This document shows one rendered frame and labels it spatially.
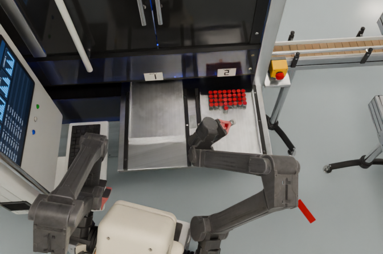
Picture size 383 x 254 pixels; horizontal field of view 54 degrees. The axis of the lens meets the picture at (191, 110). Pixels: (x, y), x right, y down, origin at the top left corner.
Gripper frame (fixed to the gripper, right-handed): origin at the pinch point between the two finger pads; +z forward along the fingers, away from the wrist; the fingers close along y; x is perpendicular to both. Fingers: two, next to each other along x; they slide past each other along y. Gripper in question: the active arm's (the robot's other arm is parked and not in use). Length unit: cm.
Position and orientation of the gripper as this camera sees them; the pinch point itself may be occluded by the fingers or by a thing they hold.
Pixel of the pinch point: (227, 125)
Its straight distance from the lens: 144.6
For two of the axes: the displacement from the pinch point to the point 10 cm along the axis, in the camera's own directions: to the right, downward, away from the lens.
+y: 5.3, -4.7, -7.1
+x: -5.3, -8.4, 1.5
